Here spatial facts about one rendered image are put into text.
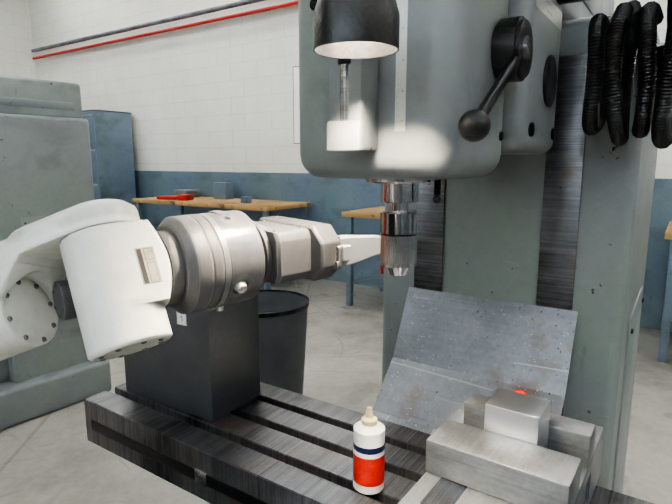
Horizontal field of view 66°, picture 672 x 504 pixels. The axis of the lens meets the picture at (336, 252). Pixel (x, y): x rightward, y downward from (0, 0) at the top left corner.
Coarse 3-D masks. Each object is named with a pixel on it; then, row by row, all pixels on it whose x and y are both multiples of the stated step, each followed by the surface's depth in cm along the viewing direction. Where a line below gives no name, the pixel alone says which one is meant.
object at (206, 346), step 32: (192, 320) 83; (224, 320) 84; (256, 320) 91; (160, 352) 88; (192, 352) 84; (224, 352) 85; (256, 352) 92; (128, 384) 94; (160, 384) 90; (192, 384) 85; (224, 384) 85; (256, 384) 92
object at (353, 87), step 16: (336, 64) 53; (352, 64) 52; (368, 64) 52; (336, 80) 53; (352, 80) 52; (368, 80) 52; (336, 96) 53; (352, 96) 52; (368, 96) 53; (336, 112) 53; (352, 112) 52; (368, 112) 53; (336, 128) 53; (352, 128) 52; (368, 128) 53; (336, 144) 54; (352, 144) 53; (368, 144) 54
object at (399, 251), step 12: (384, 228) 64; (396, 228) 63; (408, 228) 63; (384, 240) 64; (396, 240) 64; (408, 240) 64; (384, 252) 65; (396, 252) 64; (408, 252) 64; (384, 264) 65; (396, 264) 64; (408, 264) 64
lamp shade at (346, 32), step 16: (320, 0) 42; (336, 0) 40; (352, 0) 40; (368, 0) 40; (384, 0) 41; (320, 16) 41; (336, 16) 40; (352, 16) 40; (368, 16) 40; (384, 16) 41; (320, 32) 42; (336, 32) 41; (352, 32) 40; (368, 32) 40; (384, 32) 41; (320, 48) 45; (336, 48) 47; (352, 48) 47; (368, 48) 47; (384, 48) 46
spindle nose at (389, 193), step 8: (384, 184) 63; (392, 184) 63; (400, 184) 62; (408, 184) 62; (416, 184) 63; (384, 192) 64; (392, 192) 63; (400, 192) 62; (408, 192) 63; (416, 192) 63; (384, 200) 64; (392, 200) 63; (400, 200) 63; (408, 200) 63; (416, 200) 64
